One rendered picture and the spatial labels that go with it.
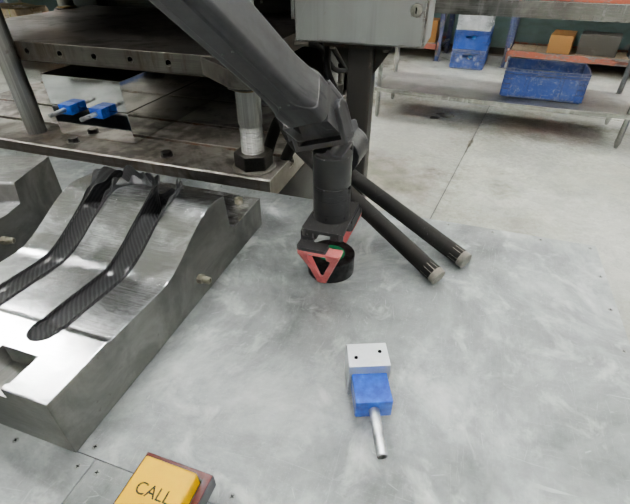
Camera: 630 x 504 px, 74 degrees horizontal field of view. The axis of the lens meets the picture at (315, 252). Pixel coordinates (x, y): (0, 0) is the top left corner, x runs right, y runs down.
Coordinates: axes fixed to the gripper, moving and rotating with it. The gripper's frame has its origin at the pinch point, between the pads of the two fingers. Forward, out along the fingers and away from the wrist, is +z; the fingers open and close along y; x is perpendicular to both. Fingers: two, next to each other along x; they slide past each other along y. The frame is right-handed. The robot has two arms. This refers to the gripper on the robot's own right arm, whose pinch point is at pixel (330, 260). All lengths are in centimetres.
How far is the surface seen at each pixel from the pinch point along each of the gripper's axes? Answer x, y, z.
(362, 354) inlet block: -10.4, -20.5, -3.1
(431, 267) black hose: -16.4, 2.9, -0.5
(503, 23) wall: -47, 624, 46
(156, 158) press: 60, 33, 3
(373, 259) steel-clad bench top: -6.3, 5.7, 2.3
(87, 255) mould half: 31.8, -18.5, -6.8
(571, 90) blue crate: -92, 323, 49
